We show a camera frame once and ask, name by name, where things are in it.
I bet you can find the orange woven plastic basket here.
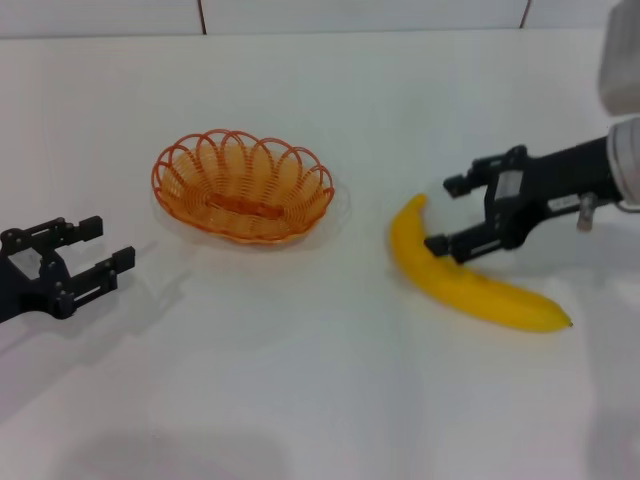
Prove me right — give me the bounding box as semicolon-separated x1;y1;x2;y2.
150;128;336;246

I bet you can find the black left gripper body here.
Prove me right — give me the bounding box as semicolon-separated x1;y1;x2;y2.
0;227;77;324

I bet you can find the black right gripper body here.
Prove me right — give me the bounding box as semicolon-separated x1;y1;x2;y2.
481;133;614;252

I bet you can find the silver connector plug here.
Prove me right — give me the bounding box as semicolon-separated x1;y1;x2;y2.
575;193;597;233

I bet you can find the yellow banana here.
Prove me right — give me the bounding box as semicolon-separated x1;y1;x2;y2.
388;193;575;334

